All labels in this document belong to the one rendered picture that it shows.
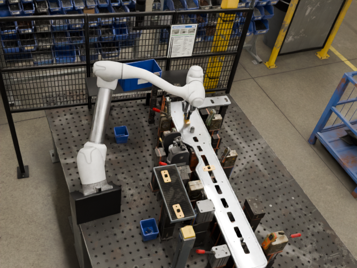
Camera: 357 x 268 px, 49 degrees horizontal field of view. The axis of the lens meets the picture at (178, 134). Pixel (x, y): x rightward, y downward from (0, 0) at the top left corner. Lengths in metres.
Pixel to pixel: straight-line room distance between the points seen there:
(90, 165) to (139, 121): 0.89
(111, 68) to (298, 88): 3.22
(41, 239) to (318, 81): 3.90
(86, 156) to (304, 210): 1.57
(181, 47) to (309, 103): 2.38
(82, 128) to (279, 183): 1.57
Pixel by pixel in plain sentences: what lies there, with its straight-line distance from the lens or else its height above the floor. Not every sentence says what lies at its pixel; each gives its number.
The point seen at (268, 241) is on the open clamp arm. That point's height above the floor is 1.04.
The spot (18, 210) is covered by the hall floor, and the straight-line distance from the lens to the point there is 3.58.
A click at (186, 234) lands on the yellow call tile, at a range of 2.07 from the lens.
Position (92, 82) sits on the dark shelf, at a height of 1.03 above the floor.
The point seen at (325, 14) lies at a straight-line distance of 5.57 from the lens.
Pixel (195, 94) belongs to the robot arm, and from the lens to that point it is 2.40.
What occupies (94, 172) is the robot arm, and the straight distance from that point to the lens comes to 2.45.
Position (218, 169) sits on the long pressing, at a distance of 2.57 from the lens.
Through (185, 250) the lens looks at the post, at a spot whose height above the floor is 1.01.
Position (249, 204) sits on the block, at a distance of 2.43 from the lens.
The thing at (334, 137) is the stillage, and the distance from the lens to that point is 4.49.
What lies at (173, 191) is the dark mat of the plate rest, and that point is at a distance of 2.20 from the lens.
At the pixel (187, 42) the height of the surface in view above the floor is 1.28.
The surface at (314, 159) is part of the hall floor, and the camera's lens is 4.39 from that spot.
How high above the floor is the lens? 2.94
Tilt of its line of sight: 45 degrees down
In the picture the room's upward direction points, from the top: 11 degrees clockwise
